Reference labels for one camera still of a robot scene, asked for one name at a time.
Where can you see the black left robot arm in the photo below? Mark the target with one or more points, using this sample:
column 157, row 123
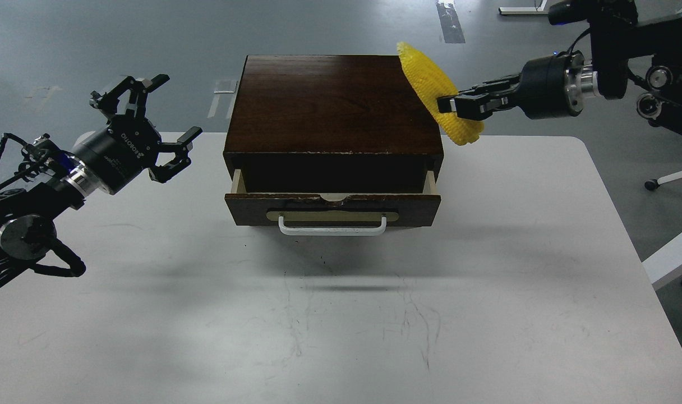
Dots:
column 39, row 180

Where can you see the dark wooden drawer cabinet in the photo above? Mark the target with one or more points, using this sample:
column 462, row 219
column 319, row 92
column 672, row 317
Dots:
column 330, row 124

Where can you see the white drawer handle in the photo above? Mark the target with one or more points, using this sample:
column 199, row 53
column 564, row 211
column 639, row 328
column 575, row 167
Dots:
column 332, row 231

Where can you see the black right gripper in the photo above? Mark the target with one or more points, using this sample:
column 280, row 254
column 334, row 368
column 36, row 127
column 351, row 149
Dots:
column 548, row 87

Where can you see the yellow corn cob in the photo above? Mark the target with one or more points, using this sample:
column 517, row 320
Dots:
column 430, row 83

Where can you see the white desk foot bar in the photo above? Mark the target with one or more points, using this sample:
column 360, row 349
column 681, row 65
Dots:
column 542, row 9

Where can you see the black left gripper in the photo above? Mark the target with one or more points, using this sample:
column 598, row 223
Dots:
column 119, row 152

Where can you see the grey floor tape strip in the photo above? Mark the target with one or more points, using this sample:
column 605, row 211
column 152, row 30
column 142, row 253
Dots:
column 451, row 29

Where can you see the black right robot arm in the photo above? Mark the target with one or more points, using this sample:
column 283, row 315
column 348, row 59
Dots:
column 623, row 50

